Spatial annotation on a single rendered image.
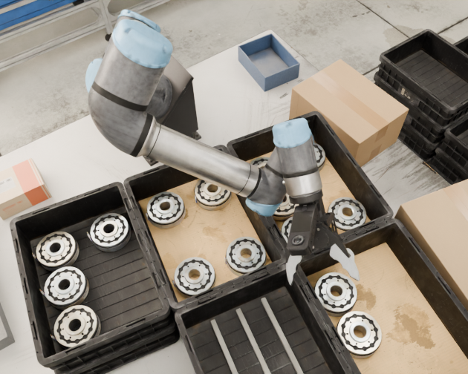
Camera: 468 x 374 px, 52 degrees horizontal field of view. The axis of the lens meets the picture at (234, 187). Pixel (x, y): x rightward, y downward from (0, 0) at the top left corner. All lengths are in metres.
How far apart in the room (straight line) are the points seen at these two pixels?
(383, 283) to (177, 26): 2.39
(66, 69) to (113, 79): 2.19
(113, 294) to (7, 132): 1.78
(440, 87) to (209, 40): 1.48
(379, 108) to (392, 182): 0.24
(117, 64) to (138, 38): 0.06
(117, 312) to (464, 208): 0.92
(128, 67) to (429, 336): 0.91
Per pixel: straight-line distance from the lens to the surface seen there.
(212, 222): 1.34
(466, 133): 2.30
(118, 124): 0.98
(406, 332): 1.27
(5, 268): 1.58
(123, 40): 0.96
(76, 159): 1.72
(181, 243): 1.31
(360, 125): 1.54
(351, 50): 3.14
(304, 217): 0.99
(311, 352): 1.21
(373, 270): 1.31
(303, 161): 0.98
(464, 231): 1.35
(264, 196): 1.09
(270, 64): 1.92
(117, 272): 1.31
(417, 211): 1.34
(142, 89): 0.97
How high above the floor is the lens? 1.99
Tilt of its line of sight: 56 degrees down
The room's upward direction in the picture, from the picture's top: 2 degrees counter-clockwise
